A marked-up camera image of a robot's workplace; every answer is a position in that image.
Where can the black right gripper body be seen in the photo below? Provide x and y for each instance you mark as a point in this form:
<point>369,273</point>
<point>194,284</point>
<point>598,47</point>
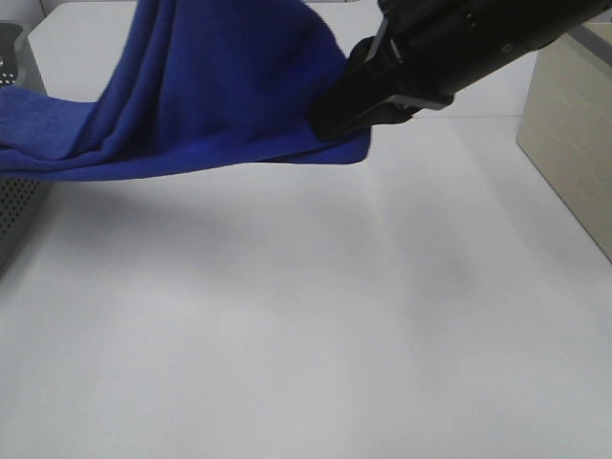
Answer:
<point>427,51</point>

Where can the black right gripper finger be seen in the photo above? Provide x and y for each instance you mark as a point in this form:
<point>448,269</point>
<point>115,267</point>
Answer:
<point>336,117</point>
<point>357,80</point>

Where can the blue microfibre towel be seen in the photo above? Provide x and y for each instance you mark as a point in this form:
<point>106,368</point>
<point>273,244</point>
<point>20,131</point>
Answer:
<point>199,85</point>

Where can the beige bin with grey rim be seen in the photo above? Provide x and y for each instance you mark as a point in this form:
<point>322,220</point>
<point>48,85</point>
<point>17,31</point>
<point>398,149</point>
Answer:
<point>565,129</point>

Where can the grey perforated plastic basket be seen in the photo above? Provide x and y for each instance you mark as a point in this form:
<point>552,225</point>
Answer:
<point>21,199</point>

